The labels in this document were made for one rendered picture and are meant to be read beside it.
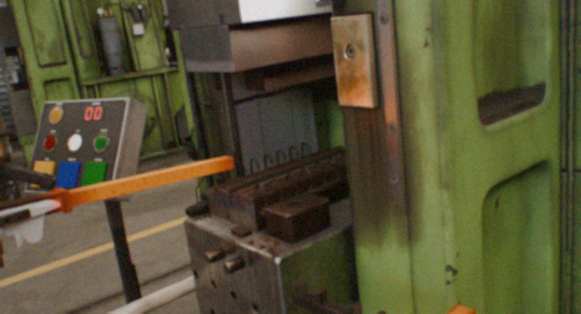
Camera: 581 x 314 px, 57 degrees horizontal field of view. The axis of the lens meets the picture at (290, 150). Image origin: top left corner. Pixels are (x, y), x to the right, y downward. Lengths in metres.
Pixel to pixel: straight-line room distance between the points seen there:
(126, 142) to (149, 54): 4.61
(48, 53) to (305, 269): 5.09
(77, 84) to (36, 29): 0.64
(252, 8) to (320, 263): 0.54
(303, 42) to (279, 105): 0.34
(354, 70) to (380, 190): 0.24
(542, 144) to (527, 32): 0.24
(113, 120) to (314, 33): 0.63
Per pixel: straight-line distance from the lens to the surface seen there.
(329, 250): 1.16
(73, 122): 1.68
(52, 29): 6.00
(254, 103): 1.48
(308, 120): 1.61
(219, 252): 1.24
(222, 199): 1.30
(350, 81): 1.04
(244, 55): 1.14
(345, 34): 1.04
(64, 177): 1.64
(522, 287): 1.44
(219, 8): 1.14
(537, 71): 1.28
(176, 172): 1.00
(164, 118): 6.16
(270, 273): 1.11
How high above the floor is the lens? 1.38
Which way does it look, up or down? 14 degrees down
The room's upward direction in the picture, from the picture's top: 7 degrees counter-clockwise
